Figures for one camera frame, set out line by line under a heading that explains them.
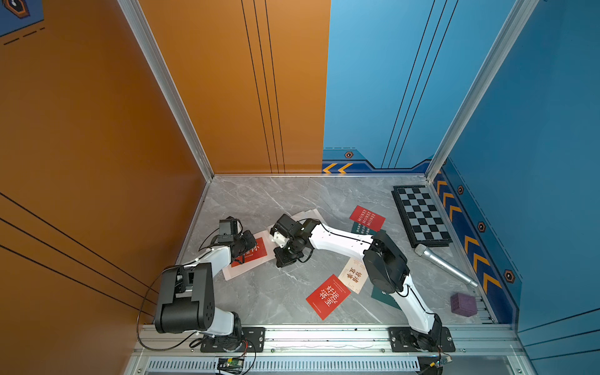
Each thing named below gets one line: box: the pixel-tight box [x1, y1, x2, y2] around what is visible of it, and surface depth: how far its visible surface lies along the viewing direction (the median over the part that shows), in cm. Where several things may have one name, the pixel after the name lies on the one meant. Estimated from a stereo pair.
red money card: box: [349, 204, 387, 233], surface depth 106 cm
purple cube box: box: [450, 292, 478, 318], surface depth 77 cm
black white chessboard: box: [391, 185, 454, 248], surface depth 101 cm
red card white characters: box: [231, 237, 268, 268], surface depth 93 cm
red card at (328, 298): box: [305, 274, 352, 322], surface depth 84 cm
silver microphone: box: [414, 243, 479, 288], surface depth 89 cm
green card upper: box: [350, 221, 379, 236], surface depth 102 cm
